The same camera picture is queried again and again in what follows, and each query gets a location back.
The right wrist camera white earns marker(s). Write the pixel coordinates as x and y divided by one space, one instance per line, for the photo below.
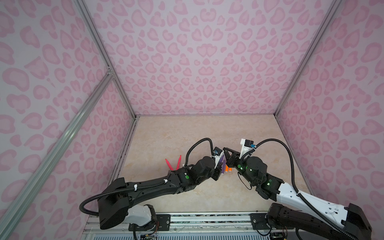
247 145

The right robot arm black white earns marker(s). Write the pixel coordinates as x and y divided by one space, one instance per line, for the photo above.
350 220

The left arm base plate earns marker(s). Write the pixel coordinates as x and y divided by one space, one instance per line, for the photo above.
158 222

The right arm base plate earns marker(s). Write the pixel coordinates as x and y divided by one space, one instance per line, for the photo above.
265 223

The pink marker right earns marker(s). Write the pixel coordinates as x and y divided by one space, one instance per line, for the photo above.
179 162

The purple marker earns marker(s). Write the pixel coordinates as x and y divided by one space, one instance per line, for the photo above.
222 162

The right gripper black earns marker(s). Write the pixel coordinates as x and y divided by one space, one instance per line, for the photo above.
231 160

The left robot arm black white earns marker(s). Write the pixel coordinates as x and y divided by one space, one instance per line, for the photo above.
119 196

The pink marker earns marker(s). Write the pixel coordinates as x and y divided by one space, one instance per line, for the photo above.
179 162
169 165

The orange marker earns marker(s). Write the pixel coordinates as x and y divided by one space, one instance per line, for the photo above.
228 169

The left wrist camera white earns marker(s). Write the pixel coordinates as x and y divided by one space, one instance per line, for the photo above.
218 156

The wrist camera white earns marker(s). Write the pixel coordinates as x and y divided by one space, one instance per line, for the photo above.
247 145
218 156

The pink marker left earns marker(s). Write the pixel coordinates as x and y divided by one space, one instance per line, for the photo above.
169 165

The diagonal aluminium frame bar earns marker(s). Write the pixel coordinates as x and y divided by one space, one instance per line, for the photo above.
20 205

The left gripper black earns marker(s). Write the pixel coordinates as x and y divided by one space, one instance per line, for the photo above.
217 175

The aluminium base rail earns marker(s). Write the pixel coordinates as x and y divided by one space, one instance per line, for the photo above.
197 226

